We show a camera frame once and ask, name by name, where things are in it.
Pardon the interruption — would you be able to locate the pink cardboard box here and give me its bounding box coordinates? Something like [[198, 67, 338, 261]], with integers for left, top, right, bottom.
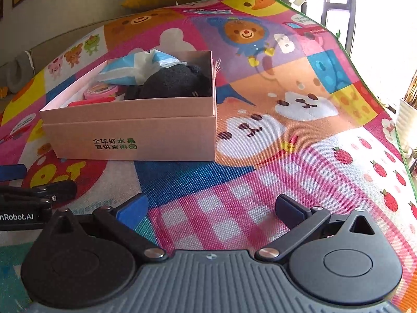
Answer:
[[39, 50, 218, 162]]

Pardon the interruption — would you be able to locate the white plant pot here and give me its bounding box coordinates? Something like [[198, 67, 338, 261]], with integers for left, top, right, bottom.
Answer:
[[398, 98, 417, 152]]

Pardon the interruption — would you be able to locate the grey neck pillow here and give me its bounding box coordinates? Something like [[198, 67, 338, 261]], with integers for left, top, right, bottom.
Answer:
[[6, 51, 36, 94]]

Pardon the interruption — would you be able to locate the palm plant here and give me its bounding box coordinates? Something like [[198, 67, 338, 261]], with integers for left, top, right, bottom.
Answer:
[[403, 70, 417, 105]]

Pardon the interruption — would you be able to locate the black plush toy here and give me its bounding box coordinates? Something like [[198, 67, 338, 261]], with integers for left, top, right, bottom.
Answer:
[[124, 64, 213, 100]]

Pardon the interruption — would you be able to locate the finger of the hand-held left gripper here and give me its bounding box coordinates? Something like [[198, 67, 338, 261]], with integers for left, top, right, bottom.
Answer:
[[0, 180, 78, 201], [0, 164, 27, 182]]

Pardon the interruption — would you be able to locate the blue cotton pad packet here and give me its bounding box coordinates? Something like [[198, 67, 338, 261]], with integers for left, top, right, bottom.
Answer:
[[97, 49, 186, 86]]

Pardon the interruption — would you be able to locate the red flat toy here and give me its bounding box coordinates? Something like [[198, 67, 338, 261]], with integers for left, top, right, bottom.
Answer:
[[68, 97, 117, 107]]

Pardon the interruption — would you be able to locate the black window frame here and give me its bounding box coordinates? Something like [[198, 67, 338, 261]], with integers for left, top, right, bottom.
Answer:
[[301, 0, 357, 56]]

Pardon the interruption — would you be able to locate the colourful cartoon play mat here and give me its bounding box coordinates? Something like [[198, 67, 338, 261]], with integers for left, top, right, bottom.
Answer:
[[0, 0, 417, 313]]

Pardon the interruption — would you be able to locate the pink round toy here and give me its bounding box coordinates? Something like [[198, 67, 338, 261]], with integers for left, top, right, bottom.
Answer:
[[83, 83, 121, 100]]

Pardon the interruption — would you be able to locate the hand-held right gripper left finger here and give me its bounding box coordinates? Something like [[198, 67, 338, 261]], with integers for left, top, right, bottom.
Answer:
[[42, 192, 168, 260]]

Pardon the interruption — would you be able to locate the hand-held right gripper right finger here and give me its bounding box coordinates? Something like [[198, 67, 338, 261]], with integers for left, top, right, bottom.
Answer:
[[255, 194, 384, 261]]

